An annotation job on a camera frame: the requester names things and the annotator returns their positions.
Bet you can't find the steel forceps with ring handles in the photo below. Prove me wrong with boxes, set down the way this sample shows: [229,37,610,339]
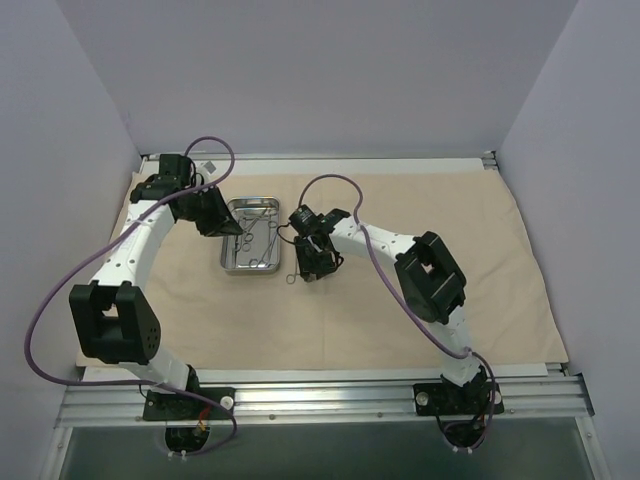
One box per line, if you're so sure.
[286,271,301,285]

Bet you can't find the steel instrument tray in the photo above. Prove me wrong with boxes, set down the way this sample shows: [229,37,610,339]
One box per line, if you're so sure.
[220,196,281,275]

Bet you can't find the beige cloth kit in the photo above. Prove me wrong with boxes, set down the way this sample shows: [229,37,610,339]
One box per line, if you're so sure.
[144,170,568,370]

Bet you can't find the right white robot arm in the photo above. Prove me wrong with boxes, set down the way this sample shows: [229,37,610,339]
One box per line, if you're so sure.
[288,205,488,413]

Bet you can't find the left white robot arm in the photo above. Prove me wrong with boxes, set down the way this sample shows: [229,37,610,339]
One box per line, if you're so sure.
[69,154,243,419]

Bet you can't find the steel forceps in tray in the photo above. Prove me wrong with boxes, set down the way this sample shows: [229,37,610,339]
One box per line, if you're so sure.
[248,217,279,272]

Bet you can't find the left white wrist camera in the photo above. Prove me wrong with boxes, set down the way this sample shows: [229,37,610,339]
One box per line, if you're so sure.
[195,160,217,176]

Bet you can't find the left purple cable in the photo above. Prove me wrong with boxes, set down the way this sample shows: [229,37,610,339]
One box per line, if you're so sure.
[22,135,239,457]

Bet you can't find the purple cable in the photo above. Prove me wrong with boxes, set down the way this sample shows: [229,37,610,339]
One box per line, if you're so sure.
[300,174,499,441]
[22,135,239,457]

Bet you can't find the back aluminium rail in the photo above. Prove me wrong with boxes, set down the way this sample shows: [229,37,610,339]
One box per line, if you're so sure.
[140,151,496,162]

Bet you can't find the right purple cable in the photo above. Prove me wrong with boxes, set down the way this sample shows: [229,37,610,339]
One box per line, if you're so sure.
[300,174,499,441]

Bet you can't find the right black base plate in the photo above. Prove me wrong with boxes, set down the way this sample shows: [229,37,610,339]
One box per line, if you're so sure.
[412,381,492,417]

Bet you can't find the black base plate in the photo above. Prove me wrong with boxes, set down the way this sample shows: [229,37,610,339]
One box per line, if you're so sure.
[142,387,236,422]
[412,381,492,417]

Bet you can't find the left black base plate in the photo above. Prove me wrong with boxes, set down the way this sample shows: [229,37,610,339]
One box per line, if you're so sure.
[142,387,236,422]

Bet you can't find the front aluminium rail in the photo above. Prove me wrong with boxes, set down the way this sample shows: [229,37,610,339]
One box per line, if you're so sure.
[56,367,594,428]

